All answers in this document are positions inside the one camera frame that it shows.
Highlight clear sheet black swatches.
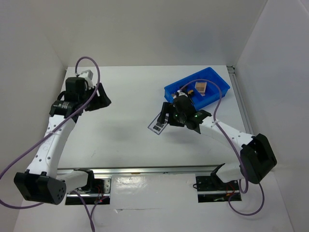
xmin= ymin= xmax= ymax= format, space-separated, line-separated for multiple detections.
xmin=147 ymin=113 xmax=169 ymax=135

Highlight brown eyeshadow palette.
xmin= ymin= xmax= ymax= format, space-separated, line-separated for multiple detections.
xmin=195 ymin=82 xmax=207 ymax=93

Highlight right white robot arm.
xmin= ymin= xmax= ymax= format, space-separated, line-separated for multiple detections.
xmin=157 ymin=95 xmax=277 ymax=189

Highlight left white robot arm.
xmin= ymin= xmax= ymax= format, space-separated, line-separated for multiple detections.
xmin=14 ymin=77 xmax=111 ymax=205

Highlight blue plastic organizer bin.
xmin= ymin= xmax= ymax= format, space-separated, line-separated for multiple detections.
xmin=164 ymin=67 xmax=230 ymax=110

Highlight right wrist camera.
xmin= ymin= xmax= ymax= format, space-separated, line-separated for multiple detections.
xmin=172 ymin=90 xmax=188 ymax=99

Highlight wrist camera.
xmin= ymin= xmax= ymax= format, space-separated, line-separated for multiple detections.
xmin=79 ymin=70 xmax=93 ymax=81
xmin=172 ymin=90 xmax=188 ymax=99

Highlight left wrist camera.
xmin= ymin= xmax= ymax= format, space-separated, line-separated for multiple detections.
xmin=79 ymin=70 xmax=93 ymax=81

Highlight aluminium rail front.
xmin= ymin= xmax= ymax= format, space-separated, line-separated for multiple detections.
xmin=56 ymin=164 xmax=242 ymax=176

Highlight aluminium rail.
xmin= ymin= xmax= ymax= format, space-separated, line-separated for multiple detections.
xmin=227 ymin=66 xmax=259 ymax=136
xmin=56 ymin=164 xmax=242 ymax=176

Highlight aluminium rail right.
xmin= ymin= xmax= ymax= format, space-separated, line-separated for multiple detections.
xmin=227 ymin=66 xmax=259 ymax=136

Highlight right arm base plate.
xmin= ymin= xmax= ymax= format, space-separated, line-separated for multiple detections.
xmin=192 ymin=176 xmax=242 ymax=203

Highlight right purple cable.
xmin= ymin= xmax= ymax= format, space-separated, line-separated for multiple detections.
xmin=177 ymin=79 xmax=265 ymax=216

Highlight purple cable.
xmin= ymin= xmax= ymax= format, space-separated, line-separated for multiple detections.
xmin=177 ymin=79 xmax=265 ymax=216
xmin=0 ymin=57 xmax=108 ymax=232

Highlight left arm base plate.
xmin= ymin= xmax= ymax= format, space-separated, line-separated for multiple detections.
xmin=65 ymin=176 xmax=112 ymax=206

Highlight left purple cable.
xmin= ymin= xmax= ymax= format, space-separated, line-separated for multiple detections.
xmin=0 ymin=57 xmax=108 ymax=232

